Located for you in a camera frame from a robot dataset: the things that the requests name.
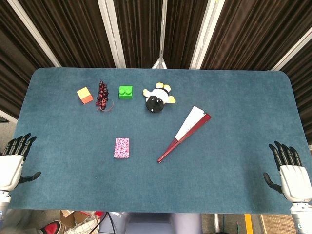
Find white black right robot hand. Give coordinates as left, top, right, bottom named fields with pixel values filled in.
left=263, top=140, right=312, bottom=202

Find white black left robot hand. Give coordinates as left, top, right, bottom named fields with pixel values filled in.
left=0, top=133, right=42, bottom=191

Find red patterned playing card deck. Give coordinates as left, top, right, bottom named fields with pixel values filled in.
left=114, top=137, right=130, bottom=159

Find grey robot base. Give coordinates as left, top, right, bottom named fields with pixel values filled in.
left=99, top=212, right=203, bottom=234

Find tan woven floor mat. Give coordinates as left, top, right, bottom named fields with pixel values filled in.
left=259, top=214, right=297, bottom=234

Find yellow floor tape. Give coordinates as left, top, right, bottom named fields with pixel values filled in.
left=245, top=214, right=254, bottom=234

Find red black shoe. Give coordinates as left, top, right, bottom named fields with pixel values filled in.
left=40, top=220, right=61, bottom=234

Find brown cardboard box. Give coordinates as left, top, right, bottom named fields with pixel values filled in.
left=59, top=210, right=108, bottom=234

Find dark brown curtain panel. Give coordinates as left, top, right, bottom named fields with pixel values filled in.
left=282, top=55, right=312, bottom=144
left=162, top=0, right=212, bottom=69
left=200, top=0, right=312, bottom=71
left=18, top=0, right=116, bottom=68
left=0, top=0, right=53, bottom=120
left=113, top=0, right=163, bottom=69

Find yellow orange cube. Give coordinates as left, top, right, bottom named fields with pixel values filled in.
left=77, top=87, right=94, bottom=105

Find dark red grape bunch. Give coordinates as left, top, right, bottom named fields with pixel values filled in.
left=95, top=80, right=115, bottom=113

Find red white folding fan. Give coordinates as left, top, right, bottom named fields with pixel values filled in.
left=157, top=105, right=212, bottom=163

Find green toy building block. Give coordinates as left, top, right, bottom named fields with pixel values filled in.
left=118, top=85, right=134, bottom=100

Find blue felt table mat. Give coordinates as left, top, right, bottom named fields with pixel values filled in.
left=8, top=67, right=306, bottom=215

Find black white plush toy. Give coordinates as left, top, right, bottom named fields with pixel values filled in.
left=142, top=82, right=176, bottom=114

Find black cable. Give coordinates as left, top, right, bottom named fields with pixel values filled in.
left=105, top=212, right=116, bottom=234

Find wide white frame post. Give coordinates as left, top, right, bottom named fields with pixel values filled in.
left=6, top=0, right=62, bottom=68
left=189, top=0, right=226, bottom=70
left=97, top=0, right=127, bottom=69
left=272, top=26, right=312, bottom=71

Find thin white frame post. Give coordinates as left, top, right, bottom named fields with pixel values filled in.
left=151, top=0, right=169, bottom=69

